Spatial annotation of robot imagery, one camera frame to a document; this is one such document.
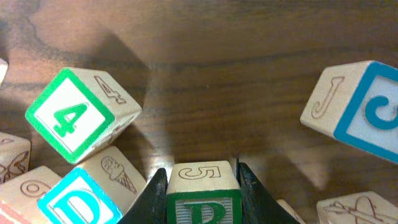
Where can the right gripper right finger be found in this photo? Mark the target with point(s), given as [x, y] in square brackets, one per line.
[258, 206]

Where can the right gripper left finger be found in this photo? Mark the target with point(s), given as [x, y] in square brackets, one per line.
[150, 206]

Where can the green R block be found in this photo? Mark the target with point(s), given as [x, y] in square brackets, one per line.
[204, 192]

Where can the yellow block right centre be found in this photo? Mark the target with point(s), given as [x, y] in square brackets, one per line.
[290, 210]

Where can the blue D block centre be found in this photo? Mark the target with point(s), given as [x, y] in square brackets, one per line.
[100, 190]

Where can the green J block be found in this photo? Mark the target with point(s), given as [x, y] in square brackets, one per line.
[364, 207]

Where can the green 4 block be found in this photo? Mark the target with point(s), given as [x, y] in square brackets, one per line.
[81, 111]

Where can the red I block lower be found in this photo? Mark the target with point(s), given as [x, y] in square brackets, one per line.
[22, 193]

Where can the red i block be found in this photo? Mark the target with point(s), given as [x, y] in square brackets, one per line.
[15, 156]
[22, 193]

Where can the blue G block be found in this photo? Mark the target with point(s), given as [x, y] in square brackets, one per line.
[356, 103]

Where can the red I block upper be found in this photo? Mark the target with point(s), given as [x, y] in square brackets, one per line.
[15, 156]

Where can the blue L block top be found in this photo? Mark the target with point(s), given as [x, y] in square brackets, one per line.
[3, 69]

